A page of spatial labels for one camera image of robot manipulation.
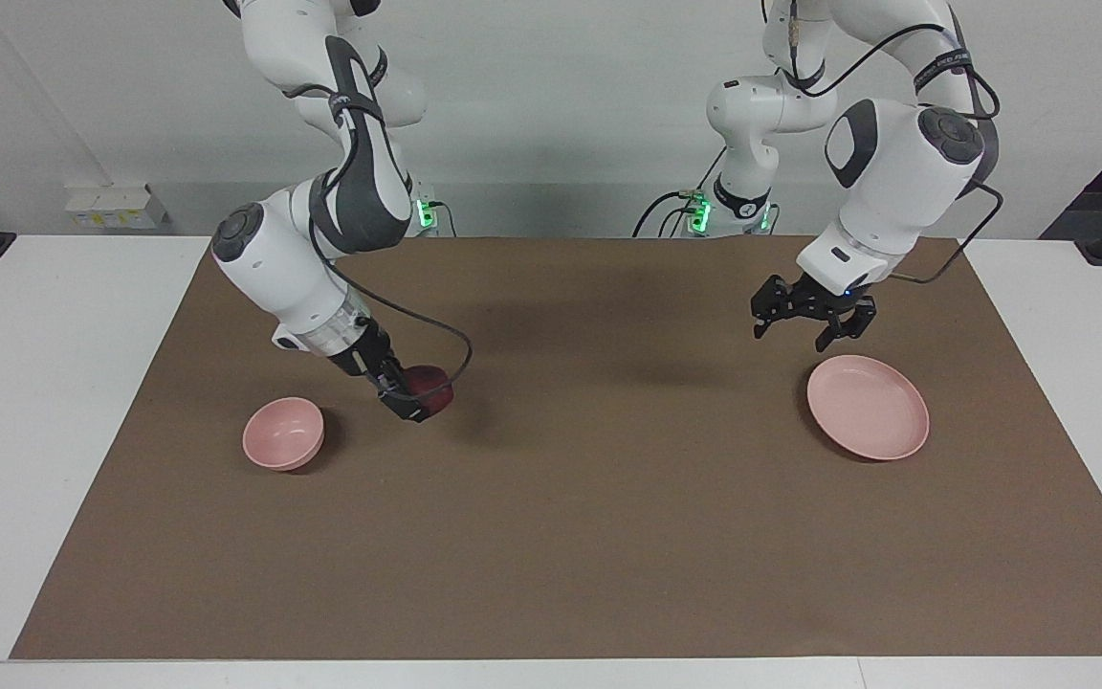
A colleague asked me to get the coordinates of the pink plate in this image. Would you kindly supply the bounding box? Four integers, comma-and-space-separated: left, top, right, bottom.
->
806, 355, 931, 462

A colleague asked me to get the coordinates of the white wall socket box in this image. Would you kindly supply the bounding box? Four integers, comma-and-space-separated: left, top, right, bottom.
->
64, 184, 170, 232

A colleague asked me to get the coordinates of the brown table mat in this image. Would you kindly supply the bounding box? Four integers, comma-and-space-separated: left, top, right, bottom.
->
11, 236, 1102, 661

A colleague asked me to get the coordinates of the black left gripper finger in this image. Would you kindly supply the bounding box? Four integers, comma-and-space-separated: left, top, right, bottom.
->
750, 276, 803, 341
814, 295, 879, 353

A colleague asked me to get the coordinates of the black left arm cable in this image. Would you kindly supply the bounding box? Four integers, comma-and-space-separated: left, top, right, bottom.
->
785, 0, 1004, 286

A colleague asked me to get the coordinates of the pink bowl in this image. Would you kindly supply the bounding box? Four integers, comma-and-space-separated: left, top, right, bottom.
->
242, 397, 325, 472

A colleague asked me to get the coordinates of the dark red apple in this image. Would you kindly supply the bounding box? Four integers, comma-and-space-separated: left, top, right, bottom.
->
396, 365, 456, 418

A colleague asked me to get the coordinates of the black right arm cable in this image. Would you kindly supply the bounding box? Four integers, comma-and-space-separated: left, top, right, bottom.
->
283, 81, 474, 399

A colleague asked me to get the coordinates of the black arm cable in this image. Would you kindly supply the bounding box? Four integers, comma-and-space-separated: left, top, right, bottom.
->
785, 0, 1004, 286
283, 81, 474, 399

